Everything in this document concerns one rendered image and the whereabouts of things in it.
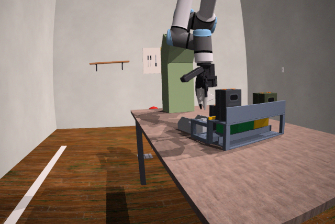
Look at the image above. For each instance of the yellow open bin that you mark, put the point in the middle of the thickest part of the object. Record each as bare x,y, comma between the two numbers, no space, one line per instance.
261,123

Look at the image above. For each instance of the green open bin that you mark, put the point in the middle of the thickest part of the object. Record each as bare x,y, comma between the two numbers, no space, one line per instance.
236,128

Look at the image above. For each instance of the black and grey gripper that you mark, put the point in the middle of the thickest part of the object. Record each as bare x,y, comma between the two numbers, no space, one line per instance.
203,82

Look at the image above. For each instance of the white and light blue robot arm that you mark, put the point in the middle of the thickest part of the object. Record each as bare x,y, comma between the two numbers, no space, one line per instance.
203,22

